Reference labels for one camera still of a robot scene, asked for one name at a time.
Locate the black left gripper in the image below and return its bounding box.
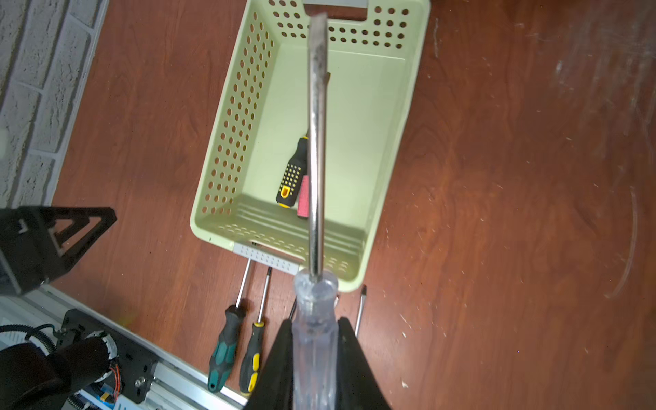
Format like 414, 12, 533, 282
1, 206, 117, 296

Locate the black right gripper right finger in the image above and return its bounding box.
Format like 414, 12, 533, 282
336, 317, 391, 410

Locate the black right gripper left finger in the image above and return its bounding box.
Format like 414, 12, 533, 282
244, 319, 294, 410

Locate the black yellow small screwdriver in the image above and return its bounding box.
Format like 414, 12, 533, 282
239, 267, 273, 396

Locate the clear handled screwdriver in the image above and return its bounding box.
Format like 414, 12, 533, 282
292, 12, 338, 409

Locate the green black screwdriver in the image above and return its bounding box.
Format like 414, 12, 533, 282
207, 260, 253, 393

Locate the black yellow grip screwdriver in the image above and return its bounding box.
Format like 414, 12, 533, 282
354, 285, 367, 337

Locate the pink handled screwdriver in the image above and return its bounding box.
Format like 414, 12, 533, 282
297, 175, 309, 219

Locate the black yellow dotted screwdriver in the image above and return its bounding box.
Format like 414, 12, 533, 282
276, 136, 309, 208

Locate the orange handled black screwdriver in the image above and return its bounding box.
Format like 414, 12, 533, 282
288, 298, 297, 322

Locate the light green perforated bin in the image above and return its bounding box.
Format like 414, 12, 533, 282
190, 1, 431, 292

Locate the aluminium front rail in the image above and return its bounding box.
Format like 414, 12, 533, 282
1, 286, 247, 409

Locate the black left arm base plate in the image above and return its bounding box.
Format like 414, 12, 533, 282
56, 309, 157, 404

